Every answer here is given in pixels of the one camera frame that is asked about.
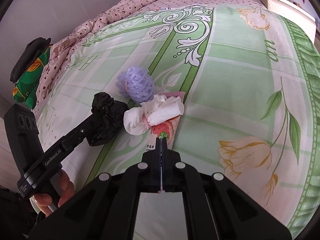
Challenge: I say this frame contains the purple foam net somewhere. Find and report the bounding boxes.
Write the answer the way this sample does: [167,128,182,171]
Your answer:
[115,66,153,103]

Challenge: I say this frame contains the pink packet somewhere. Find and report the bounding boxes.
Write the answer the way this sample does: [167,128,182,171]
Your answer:
[145,92,185,155]

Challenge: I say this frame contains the black plastic bag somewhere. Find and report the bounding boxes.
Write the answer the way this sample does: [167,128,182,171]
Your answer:
[86,92,129,147]

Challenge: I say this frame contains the white tissue wad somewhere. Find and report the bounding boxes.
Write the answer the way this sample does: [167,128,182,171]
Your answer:
[124,106,150,135]

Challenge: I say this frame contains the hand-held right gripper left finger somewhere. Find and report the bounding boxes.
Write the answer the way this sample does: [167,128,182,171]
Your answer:
[30,137,162,240]

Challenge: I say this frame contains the black cloth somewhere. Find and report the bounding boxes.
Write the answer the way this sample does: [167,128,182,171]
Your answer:
[10,37,52,83]

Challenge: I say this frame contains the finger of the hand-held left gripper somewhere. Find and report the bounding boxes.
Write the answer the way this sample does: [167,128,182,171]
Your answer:
[62,112,105,151]

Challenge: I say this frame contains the person's left hand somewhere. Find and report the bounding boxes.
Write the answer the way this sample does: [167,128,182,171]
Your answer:
[34,169,74,217]

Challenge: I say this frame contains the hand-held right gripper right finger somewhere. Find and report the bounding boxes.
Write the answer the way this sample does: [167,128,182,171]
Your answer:
[162,138,292,240]

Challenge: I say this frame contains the pink dotted quilt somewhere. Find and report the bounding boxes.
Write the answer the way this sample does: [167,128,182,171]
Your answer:
[34,0,175,110]

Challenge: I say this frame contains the rolled white tissue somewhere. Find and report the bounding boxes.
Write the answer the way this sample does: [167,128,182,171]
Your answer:
[140,94,185,127]

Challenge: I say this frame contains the white nightstand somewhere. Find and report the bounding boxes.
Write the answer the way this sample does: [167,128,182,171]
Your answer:
[254,0,317,40]

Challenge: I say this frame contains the green floral blanket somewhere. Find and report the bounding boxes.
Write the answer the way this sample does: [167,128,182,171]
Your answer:
[35,4,320,240]

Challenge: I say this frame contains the green leaf print cushion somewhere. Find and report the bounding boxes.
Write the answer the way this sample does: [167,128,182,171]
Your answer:
[12,44,52,109]

